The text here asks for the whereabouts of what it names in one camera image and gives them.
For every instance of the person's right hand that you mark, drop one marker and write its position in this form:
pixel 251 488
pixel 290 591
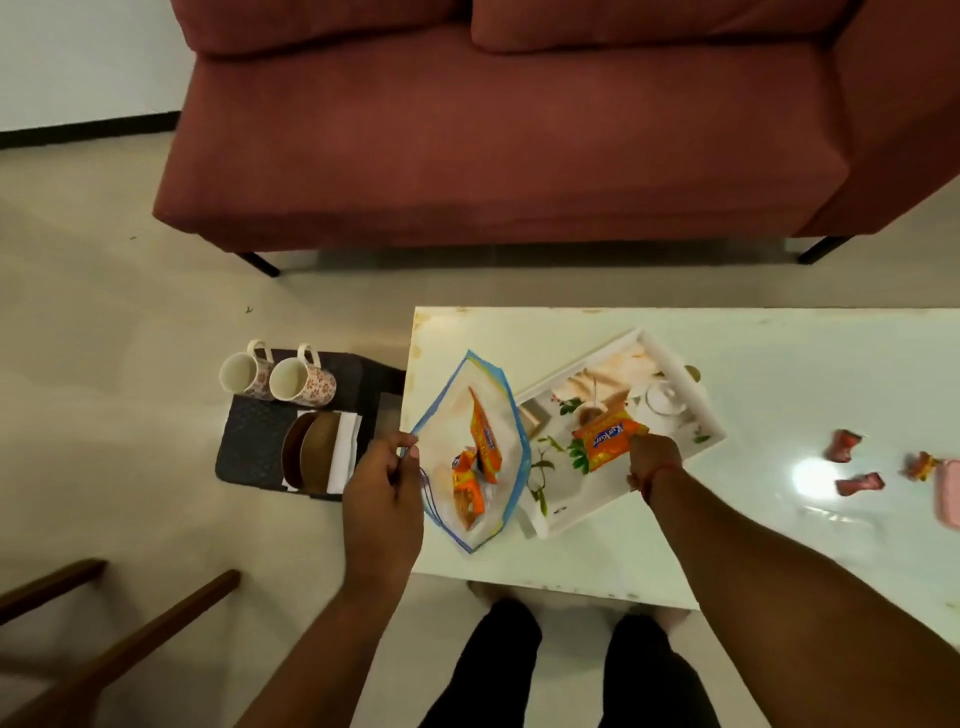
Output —
pixel 654 454

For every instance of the person's left hand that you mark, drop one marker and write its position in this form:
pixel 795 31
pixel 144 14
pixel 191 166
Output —
pixel 382 517

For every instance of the orange snack packet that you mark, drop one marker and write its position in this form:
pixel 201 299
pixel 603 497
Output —
pixel 466 487
pixel 607 441
pixel 486 435

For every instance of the white paper napkins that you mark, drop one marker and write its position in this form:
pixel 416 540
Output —
pixel 346 450

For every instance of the white printed tray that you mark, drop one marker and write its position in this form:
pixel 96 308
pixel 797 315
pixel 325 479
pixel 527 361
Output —
pixel 652 375

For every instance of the clear zip bag blue edge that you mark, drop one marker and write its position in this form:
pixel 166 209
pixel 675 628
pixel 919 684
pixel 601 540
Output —
pixel 450 427

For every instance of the floral white mug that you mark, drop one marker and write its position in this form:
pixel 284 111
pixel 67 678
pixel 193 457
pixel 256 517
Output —
pixel 244 373
pixel 300 381

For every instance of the red candy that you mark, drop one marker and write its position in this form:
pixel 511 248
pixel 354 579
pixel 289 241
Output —
pixel 844 446
pixel 860 484

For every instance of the gold candy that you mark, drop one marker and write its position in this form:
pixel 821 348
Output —
pixel 920 466

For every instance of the person's right forearm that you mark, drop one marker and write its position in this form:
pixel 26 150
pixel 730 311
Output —
pixel 787 622

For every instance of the person's left forearm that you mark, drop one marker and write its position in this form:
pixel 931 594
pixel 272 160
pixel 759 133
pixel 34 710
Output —
pixel 322 667

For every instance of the person's right foot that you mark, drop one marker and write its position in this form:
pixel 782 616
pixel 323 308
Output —
pixel 664 619

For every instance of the light brown round coaster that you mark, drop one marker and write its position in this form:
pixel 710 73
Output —
pixel 321 454

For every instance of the dark brown round coaster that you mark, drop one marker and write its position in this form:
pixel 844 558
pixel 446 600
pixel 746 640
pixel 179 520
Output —
pixel 289 454

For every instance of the black plastic stool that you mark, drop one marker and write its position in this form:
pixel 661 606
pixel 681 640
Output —
pixel 251 442

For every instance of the black trousers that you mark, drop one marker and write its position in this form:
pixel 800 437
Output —
pixel 495 675

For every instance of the pink container lid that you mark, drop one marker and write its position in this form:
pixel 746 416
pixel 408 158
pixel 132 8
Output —
pixel 949 495

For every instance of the brown wooden chair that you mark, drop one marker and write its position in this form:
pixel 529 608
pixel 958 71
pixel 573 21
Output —
pixel 112 652

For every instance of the maroon fabric sofa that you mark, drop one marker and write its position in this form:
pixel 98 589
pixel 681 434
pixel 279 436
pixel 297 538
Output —
pixel 487 150

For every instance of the maroon sofa cushion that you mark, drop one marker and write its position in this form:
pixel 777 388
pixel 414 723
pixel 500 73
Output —
pixel 315 22
pixel 660 22

